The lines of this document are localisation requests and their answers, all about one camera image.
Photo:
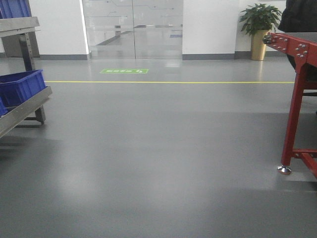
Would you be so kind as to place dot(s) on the glass double door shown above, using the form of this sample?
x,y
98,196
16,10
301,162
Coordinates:
x,y
134,29

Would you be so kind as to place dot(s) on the gold plant pot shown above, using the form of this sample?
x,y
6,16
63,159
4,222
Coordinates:
x,y
258,48

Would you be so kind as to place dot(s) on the green potted plant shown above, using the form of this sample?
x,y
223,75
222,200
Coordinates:
x,y
259,16

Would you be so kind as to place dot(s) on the blue plastic crate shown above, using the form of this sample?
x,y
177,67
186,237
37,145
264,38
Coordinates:
x,y
17,88

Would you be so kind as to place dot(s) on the black jacket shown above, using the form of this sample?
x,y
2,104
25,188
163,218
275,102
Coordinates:
x,y
299,16

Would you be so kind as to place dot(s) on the blue upper crate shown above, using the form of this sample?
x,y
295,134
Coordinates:
x,y
14,9

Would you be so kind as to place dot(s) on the red metal conveyor frame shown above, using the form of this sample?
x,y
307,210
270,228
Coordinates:
x,y
302,46

